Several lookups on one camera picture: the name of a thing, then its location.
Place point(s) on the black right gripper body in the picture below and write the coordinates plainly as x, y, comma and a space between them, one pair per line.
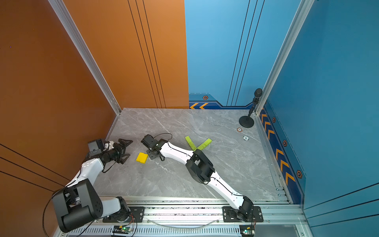
150, 152

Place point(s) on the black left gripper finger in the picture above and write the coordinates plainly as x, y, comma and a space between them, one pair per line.
124, 158
124, 142

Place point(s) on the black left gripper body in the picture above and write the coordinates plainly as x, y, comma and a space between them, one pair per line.
115, 154

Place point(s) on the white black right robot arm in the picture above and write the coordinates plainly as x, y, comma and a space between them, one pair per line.
202, 171

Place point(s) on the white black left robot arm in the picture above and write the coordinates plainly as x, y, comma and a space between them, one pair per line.
78, 203

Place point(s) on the yellow long block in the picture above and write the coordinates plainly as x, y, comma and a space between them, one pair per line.
142, 158

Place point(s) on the green circuit board left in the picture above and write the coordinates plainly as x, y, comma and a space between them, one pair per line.
122, 230

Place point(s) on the green circuit board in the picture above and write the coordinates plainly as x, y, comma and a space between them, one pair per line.
247, 231
122, 230

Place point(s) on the black microphone stand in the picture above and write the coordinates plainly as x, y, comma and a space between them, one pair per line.
247, 121

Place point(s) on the green circuit board right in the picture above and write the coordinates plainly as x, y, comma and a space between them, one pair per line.
247, 231

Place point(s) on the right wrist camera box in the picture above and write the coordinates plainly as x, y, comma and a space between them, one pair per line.
149, 141

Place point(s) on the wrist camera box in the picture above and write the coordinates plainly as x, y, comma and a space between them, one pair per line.
99, 146
149, 141

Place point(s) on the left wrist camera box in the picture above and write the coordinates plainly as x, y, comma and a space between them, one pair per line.
99, 146

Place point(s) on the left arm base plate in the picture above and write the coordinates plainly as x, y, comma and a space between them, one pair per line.
135, 214

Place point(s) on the aluminium front rail frame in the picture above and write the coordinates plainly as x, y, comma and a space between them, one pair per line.
170, 217

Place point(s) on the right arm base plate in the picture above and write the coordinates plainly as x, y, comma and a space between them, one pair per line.
254, 215

